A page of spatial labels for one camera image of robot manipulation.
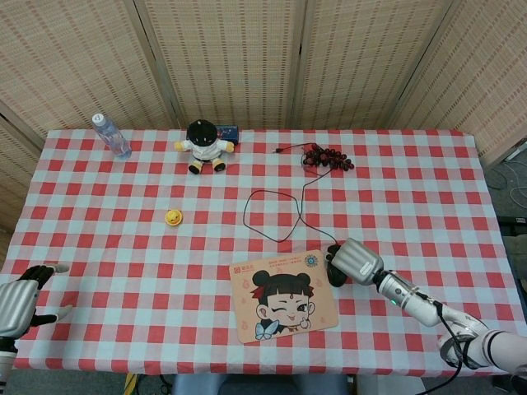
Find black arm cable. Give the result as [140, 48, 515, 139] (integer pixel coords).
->
[415, 290, 478, 395]

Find cartoon girl mouse pad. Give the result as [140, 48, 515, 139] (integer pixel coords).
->
[228, 249, 340, 345]

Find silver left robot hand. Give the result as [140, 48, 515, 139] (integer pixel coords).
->
[0, 263, 74, 339]

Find clear plastic water bottle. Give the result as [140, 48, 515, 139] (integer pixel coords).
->
[91, 113, 133, 160]

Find thin black cable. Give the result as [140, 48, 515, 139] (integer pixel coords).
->
[242, 142, 341, 247]

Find black floor device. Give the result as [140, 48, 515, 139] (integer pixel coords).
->
[497, 213, 527, 236]

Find black-haired plush doll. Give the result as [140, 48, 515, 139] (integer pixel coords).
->
[173, 118, 236, 174]

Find red white checkered tablecloth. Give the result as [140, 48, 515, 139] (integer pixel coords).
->
[0, 128, 527, 378]

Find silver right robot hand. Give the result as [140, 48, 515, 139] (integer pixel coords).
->
[324, 237, 385, 286]

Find dark red grape bunch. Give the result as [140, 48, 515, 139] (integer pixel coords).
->
[301, 142, 356, 171]

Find woven folding screen panel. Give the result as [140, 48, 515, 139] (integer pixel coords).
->
[133, 0, 308, 129]
[389, 0, 527, 168]
[0, 0, 180, 139]
[287, 0, 456, 131]
[0, 100, 45, 234]

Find dark blue box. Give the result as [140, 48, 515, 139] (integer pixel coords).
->
[214, 123, 241, 144]

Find black computer mouse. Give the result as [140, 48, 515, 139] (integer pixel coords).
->
[326, 243, 351, 288]

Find white floor cables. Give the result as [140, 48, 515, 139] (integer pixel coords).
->
[487, 158, 527, 201]

